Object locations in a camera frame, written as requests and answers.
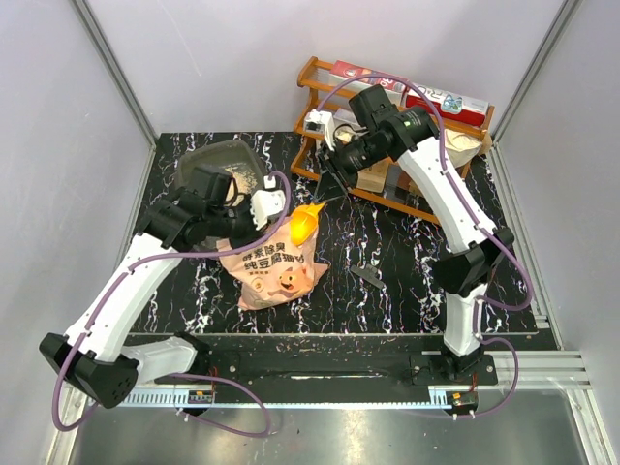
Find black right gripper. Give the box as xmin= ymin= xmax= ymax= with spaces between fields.
xmin=314 ymin=130 xmax=388 ymax=205

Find yellow plastic scoop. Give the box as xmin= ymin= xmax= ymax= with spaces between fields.
xmin=289 ymin=202 xmax=326 ymax=246

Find pink cat litter bag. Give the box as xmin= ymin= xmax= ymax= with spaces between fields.
xmin=220 ymin=221 xmax=328 ymax=311

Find black bag clip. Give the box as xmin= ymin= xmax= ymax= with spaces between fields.
xmin=350 ymin=264 xmax=385 ymax=289

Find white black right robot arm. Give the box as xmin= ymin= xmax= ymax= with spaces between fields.
xmin=303 ymin=85 xmax=514 ymax=384

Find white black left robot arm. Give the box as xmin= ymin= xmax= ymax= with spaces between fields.
xmin=40 ymin=167 xmax=266 ymax=409

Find beige cat litter pellets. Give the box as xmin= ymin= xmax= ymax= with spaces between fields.
xmin=225 ymin=164 xmax=258 ymax=193

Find tan cardboard box on shelf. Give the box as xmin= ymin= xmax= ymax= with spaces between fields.
xmin=356 ymin=158 xmax=391 ymax=193

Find silver grey flat box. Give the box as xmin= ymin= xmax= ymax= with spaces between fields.
xmin=333 ymin=108 xmax=361 ymax=130

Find grey plastic litter box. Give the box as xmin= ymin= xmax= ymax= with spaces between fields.
xmin=174 ymin=140 xmax=270 ymax=261

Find red white toothpaste box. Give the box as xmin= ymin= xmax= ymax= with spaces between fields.
xmin=328 ymin=60 xmax=409 ymax=106

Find red white blue box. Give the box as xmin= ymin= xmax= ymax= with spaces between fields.
xmin=417 ymin=84 xmax=489 ymax=127

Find orange wooden shelf rack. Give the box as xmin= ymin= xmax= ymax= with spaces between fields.
xmin=291 ymin=56 xmax=495 ymax=224

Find white paper bag right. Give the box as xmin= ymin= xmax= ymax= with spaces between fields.
xmin=444 ymin=129 xmax=482 ymax=168

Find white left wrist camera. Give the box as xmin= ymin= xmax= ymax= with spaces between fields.
xmin=250 ymin=175 xmax=286 ymax=231

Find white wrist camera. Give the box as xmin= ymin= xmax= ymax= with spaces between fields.
xmin=250 ymin=175 xmax=286 ymax=231
xmin=302 ymin=108 xmax=335 ymax=150

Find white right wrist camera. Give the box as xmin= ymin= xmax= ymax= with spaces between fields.
xmin=302 ymin=108 xmax=335 ymax=150

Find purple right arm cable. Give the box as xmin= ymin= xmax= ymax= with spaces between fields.
xmin=319 ymin=71 xmax=535 ymax=420

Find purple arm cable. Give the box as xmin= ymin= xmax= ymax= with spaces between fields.
xmin=51 ymin=169 xmax=293 ymax=437
xmin=319 ymin=71 xmax=535 ymax=420

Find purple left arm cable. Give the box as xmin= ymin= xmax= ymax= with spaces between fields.
xmin=51 ymin=169 xmax=293 ymax=437

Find aluminium rail frame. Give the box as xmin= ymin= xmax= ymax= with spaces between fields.
xmin=46 ymin=313 xmax=619 ymax=464

